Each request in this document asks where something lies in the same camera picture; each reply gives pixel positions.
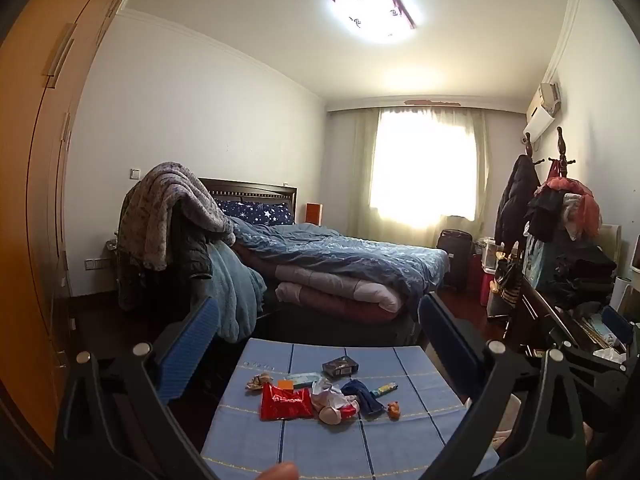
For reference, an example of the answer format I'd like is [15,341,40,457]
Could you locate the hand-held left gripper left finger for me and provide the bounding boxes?
[54,296,223,480]

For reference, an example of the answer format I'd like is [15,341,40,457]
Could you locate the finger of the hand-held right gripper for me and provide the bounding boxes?
[600,304,640,362]
[547,311,627,377]

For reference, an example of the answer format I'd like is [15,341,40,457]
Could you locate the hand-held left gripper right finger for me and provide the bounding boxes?
[417,292,588,480]

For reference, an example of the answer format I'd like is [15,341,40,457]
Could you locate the dark blue snack packet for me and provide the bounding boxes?
[341,379,386,417]

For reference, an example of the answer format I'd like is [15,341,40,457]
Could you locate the pink trash bin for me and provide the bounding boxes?
[492,394,522,456]

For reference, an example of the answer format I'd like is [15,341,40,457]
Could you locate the red snack packet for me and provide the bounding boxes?
[260,384,315,421]

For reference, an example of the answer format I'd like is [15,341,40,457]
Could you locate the white wrapper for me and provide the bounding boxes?
[310,379,351,408]

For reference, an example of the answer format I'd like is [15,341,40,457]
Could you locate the person's left hand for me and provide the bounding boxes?
[249,461,302,480]

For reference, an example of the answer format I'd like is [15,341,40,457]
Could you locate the white paper roll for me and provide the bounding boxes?
[611,275,633,311]

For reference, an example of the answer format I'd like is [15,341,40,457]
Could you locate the dark wooden dresser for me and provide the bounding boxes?
[500,275,640,361]

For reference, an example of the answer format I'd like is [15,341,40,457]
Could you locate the dark folded clothes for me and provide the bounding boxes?
[542,245,618,306]

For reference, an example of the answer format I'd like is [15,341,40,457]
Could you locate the white plastic bin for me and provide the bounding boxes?
[487,290,511,321]

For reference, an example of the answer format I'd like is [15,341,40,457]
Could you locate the light blue blanket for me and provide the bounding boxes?
[205,242,268,343]

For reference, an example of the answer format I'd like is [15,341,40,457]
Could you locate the pink container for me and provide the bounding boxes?
[480,255,496,306]

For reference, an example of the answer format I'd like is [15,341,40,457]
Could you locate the striped bag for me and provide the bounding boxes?
[492,260,523,306]

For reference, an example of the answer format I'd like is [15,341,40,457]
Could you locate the teal bag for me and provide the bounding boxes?
[522,232,556,288]

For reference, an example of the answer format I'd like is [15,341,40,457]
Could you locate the black suitcase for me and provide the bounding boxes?
[436,229,473,291]

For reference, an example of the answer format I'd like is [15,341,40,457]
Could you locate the cream board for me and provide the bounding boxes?
[597,222,623,261]

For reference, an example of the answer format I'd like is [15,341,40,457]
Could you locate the dark jacket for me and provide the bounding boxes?
[117,200,216,311]

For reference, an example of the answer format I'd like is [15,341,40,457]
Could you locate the small black box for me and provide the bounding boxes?
[321,355,360,378]

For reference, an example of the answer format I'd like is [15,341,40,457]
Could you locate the white jug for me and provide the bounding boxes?
[482,240,503,273]

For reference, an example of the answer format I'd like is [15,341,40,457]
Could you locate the teal packet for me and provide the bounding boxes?
[282,372,323,389]

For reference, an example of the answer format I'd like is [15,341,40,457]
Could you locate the pile of hung clothes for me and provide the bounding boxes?
[525,175,603,241]

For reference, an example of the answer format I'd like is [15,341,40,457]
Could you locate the pink folded quilt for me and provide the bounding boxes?
[275,262,416,313]

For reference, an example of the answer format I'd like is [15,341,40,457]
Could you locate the blue duvet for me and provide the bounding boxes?
[227,216,451,301]

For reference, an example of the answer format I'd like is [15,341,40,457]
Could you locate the grey fleece blanket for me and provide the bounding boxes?
[120,161,236,271]

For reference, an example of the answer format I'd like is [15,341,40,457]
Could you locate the black coat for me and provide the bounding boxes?
[494,154,541,256]

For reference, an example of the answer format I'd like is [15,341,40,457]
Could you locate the blue star pillow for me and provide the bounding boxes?
[215,199,295,226]

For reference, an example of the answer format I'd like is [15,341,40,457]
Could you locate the dark wooden headboard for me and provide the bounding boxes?
[197,177,298,226]

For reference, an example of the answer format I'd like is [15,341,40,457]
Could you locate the pale window curtain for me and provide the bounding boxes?
[350,105,488,248]

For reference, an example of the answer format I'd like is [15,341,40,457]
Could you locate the wooden coat rack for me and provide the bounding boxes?
[522,126,571,181]

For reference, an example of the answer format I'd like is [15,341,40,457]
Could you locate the wooden wardrobe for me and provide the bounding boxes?
[0,0,151,466]

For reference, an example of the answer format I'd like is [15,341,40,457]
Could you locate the white air conditioner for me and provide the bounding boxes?
[522,81,562,143]

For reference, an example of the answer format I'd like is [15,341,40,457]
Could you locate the square ceiling lamp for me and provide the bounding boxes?
[328,0,417,42]

